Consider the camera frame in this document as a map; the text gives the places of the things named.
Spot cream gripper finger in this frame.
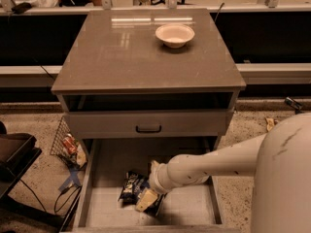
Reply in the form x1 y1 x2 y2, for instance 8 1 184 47
135 188 158 212

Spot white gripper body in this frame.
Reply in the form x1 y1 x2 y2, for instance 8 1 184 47
149 160 171 194

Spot blue chip bag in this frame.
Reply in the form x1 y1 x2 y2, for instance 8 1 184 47
120 171 165 216

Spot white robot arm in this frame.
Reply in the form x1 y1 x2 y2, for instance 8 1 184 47
137 113 311 233

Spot open grey bottom drawer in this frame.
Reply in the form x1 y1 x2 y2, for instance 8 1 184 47
74 137 222 233

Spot closed grey drawer front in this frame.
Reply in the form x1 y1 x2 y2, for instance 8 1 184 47
64 110 233 139

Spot blue tape cross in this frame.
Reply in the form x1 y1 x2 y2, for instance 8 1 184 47
58 167 81 191

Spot red soda can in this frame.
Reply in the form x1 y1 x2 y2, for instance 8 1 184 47
62 136 77 155

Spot grey cabinet with glossy top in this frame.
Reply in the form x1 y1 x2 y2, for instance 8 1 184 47
52 9 245 150

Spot snack wrapper on floor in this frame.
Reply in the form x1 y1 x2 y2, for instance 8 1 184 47
265 117 278 131

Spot black chair base left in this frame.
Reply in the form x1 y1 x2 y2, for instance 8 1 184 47
0 121 66 228

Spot white paper bowl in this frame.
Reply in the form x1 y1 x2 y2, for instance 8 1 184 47
155 23 195 49

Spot black drawer handle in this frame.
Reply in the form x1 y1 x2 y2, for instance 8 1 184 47
135 125 162 134

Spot black cable on floor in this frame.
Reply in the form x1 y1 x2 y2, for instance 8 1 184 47
18 178 82 216

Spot wire mesh basket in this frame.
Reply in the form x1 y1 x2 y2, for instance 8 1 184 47
51 118 87 170

